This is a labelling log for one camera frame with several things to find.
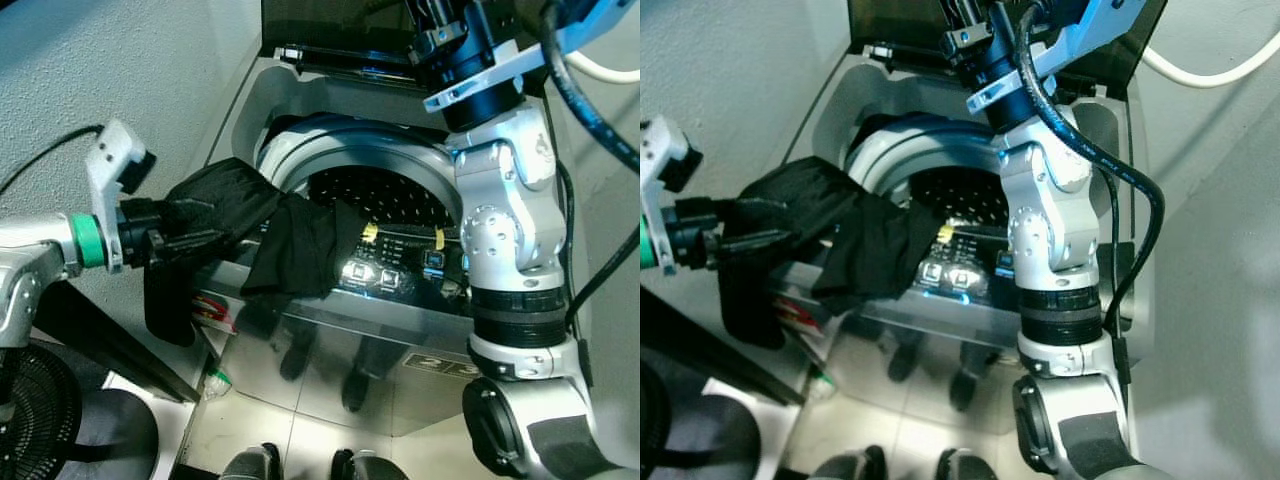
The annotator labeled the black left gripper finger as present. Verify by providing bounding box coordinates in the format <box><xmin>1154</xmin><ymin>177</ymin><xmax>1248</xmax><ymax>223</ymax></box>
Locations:
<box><xmin>722</xmin><ymin>200</ymin><xmax>793</xmax><ymax>224</ymax></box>
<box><xmin>165</xmin><ymin>198</ymin><xmax>239</xmax><ymax>223</ymax></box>
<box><xmin>165</xmin><ymin>228</ymin><xmax>229</xmax><ymax>253</ymax></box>
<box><xmin>722</xmin><ymin>231</ymin><xmax>791</xmax><ymax>254</ymax></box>

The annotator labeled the black garment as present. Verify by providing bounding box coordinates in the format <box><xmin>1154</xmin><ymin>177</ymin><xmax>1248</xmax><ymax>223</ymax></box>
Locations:
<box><xmin>143</xmin><ymin>158</ymin><xmax>371</xmax><ymax>348</ymax></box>
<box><xmin>715</xmin><ymin>155</ymin><xmax>943</xmax><ymax>351</ymax></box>

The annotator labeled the silver top-load washing machine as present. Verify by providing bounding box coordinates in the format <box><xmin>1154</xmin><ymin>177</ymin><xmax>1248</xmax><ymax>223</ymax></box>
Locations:
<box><xmin>770</xmin><ymin>50</ymin><xmax>1151</xmax><ymax>438</ymax></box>
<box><xmin>195</xmin><ymin>55</ymin><xmax>591</xmax><ymax>441</ymax></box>

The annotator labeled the red and white sticker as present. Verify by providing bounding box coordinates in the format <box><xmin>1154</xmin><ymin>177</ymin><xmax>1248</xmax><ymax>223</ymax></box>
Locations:
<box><xmin>775</xmin><ymin>295</ymin><xmax>821</xmax><ymax>332</ymax></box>
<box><xmin>195</xmin><ymin>295</ymin><xmax>237</xmax><ymax>336</ymax></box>

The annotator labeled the dark tinted washer lid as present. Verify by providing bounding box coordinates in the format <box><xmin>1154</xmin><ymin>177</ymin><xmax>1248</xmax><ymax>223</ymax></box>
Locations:
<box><xmin>848</xmin><ymin>0</ymin><xmax>1169</xmax><ymax>101</ymax></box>
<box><xmin>260</xmin><ymin>0</ymin><xmax>561</xmax><ymax>96</ymax></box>

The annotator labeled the black slanted board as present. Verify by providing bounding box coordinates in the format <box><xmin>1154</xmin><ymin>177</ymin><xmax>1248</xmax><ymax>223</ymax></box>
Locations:
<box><xmin>30</xmin><ymin>280</ymin><xmax>206</xmax><ymax>404</ymax></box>
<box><xmin>640</xmin><ymin>288</ymin><xmax>806</xmax><ymax>406</ymax></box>

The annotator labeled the steel washer drum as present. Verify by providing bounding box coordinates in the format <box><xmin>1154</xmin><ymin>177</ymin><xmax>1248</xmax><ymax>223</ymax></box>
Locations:
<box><xmin>255</xmin><ymin>115</ymin><xmax>463</xmax><ymax>229</ymax></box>
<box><xmin>845</xmin><ymin>120</ymin><xmax>1011</xmax><ymax>227</ymax></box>

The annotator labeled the black fan grille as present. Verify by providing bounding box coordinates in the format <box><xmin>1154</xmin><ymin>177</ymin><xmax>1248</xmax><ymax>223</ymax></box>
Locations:
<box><xmin>0</xmin><ymin>345</ymin><xmax>83</xmax><ymax>480</ymax></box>
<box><xmin>640</xmin><ymin>360</ymin><xmax>673</xmax><ymax>476</ymax></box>

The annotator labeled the dark grey rounded bag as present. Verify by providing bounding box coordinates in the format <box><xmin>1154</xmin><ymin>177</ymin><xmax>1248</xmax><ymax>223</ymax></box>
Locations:
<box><xmin>60</xmin><ymin>388</ymin><xmax>161</xmax><ymax>480</ymax></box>
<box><xmin>665</xmin><ymin>378</ymin><xmax>763</xmax><ymax>480</ymax></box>

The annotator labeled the black washer control panel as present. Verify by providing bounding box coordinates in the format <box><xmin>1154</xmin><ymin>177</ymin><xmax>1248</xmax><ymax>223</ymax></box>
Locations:
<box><xmin>330</xmin><ymin>215</ymin><xmax>476</xmax><ymax>303</ymax></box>
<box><xmin>905</xmin><ymin>225</ymin><xmax>1026</xmax><ymax>303</ymax></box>

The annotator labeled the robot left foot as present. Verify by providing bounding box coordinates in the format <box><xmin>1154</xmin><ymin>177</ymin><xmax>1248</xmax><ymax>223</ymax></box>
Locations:
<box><xmin>810</xmin><ymin>445</ymin><xmax>886</xmax><ymax>480</ymax></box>
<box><xmin>220</xmin><ymin>443</ymin><xmax>284</xmax><ymax>480</ymax></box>

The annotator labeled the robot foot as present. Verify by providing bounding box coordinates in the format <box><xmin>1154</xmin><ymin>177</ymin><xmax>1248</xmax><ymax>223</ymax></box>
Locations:
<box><xmin>810</xmin><ymin>445</ymin><xmax>886</xmax><ymax>480</ymax></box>
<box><xmin>220</xmin><ymin>443</ymin><xmax>284</xmax><ymax>480</ymax></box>
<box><xmin>330</xmin><ymin>448</ymin><xmax>406</xmax><ymax>480</ymax></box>
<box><xmin>935</xmin><ymin>448</ymin><xmax>1001</xmax><ymax>480</ymax></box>

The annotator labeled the black number label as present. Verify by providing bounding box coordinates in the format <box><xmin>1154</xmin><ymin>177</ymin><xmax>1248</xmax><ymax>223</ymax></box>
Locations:
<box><xmin>405</xmin><ymin>352</ymin><xmax>479</xmax><ymax>379</ymax></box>

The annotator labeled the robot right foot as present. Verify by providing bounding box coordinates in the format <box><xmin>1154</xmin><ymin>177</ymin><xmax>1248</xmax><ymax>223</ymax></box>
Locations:
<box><xmin>330</xmin><ymin>448</ymin><xmax>406</xmax><ymax>480</ymax></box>
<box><xmin>935</xmin><ymin>448</ymin><xmax>1001</xmax><ymax>480</ymax></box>

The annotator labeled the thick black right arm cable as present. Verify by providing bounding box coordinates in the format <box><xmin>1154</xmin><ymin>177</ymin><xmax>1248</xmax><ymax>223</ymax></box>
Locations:
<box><xmin>540</xmin><ymin>0</ymin><xmax>641</xmax><ymax>331</ymax></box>
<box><xmin>1012</xmin><ymin>0</ymin><xmax>1166</xmax><ymax>336</ymax></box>

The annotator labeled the pale blue right wrist camera mount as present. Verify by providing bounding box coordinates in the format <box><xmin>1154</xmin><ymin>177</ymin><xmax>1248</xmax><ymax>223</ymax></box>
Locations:
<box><xmin>422</xmin><ymin>0</ymin><xmax>641</xmax><ymax>113</ymax></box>
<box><xmin>965</xmin><ymin>0</ymin><xmax>1151</xmax><ymax>113</ymax></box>

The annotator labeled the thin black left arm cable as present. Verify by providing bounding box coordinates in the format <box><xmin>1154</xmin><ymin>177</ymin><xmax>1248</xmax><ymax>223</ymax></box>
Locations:
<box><xmin>0</xmin><ymin>124</ymin><xmax>106</xmax><ymax>197</ymax></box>

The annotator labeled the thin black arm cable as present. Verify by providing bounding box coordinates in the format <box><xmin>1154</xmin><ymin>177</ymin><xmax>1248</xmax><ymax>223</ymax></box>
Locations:
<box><xmin>1098</xmin><ymin>168</ymin><xmax>1123</xmax><ymax>293</ymax></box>
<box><xmin>0</xmin><ymin>124</ymin><xmax>106</xmax><ymax>197</ymax></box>
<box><xmin>555</xmin><ymin>160</ymin><xmax>579</xmax><ymax>301</ymax></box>

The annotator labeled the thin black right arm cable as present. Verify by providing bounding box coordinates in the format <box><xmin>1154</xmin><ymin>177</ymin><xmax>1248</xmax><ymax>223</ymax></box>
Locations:
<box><xmin>1098</xmin><ymin>168</ymin><xmax>1123</xmax><ymax>293</ymax></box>
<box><xmin>555</xmin><ymin>160</ymin><xmax>579</xmax><ymax>301</ymax></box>

